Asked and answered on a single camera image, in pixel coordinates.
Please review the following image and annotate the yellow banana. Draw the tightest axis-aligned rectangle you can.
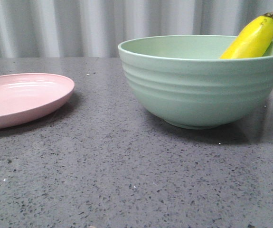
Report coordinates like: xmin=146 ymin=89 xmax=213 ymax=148
xmin=220 ymin=12 xmax=273 ymax=59

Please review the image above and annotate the green ribbed bowl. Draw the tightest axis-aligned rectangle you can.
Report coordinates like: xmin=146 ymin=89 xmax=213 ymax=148
xmin=118 ymin=35 xmax=273 ymax=129

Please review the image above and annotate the pink plate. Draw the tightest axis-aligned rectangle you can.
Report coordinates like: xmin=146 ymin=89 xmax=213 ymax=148
xmin=0 ymin=73 xmax=75 ymax=129

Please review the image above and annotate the white pleated curtain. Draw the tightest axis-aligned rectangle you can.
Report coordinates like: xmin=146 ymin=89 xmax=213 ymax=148
xmin=0 ymin=0 xmax=273 ymax=57

